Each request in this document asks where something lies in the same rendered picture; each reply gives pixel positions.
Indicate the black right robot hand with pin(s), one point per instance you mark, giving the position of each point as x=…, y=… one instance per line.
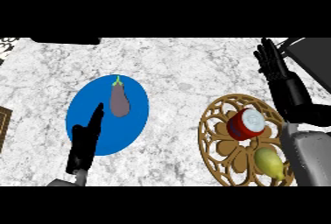
x=290, y=87

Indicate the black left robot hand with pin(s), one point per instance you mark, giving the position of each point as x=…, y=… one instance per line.
x=84, y=143

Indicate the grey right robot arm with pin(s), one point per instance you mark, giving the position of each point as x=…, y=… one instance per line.
x=309, y=157

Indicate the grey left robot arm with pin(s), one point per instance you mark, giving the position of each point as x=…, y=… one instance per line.
x=72, y=179

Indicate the red can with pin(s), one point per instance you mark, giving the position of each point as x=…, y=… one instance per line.
x=245, y=124

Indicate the brown openwork round placemat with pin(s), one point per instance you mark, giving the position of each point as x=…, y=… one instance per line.
x=223, y=145

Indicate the blue oval plate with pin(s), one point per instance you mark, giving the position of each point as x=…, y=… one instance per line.
x=108, y=115

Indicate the purple eggplant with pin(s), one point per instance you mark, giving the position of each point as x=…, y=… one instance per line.
x=118, y=101

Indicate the brown wooden board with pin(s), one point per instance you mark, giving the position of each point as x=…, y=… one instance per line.
x=3, y=128

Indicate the yellow-green lemon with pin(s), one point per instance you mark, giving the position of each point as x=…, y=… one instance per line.
x=269, y=162

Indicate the black appliance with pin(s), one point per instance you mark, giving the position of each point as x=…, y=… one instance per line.
x=67, y=40

